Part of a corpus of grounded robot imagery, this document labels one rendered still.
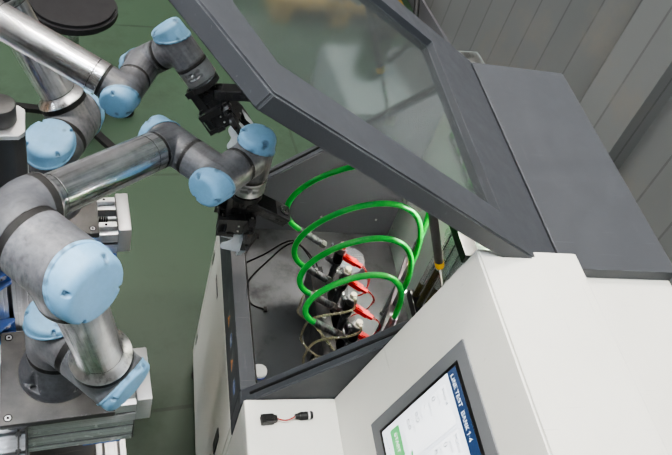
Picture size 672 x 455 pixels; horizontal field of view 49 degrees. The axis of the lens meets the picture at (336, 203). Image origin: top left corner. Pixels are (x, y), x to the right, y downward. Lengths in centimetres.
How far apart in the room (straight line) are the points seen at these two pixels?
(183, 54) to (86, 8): 167
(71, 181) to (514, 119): 110
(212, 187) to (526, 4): 310
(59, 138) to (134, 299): 136
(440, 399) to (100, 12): 235
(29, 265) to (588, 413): 90
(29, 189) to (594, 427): 96
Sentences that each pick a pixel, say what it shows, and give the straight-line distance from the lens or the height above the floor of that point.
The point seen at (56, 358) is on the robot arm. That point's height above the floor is 122.
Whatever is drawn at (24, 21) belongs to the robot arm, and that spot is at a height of 157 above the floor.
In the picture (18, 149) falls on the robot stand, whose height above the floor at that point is 149.
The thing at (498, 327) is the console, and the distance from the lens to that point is 136.
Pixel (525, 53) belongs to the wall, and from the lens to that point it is 421.
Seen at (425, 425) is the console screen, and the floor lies 129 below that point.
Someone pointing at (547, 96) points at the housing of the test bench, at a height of 150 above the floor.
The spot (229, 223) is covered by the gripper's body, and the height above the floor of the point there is 137.
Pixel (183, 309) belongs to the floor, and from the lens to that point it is 310.
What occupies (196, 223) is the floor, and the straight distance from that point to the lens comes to 340.
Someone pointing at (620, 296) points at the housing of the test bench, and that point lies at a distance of 167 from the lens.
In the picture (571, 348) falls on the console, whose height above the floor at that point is 155.
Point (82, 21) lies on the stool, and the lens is 326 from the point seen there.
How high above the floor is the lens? 253
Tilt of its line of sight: 44 degrees down
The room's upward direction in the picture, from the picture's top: 20 degrees clockwise
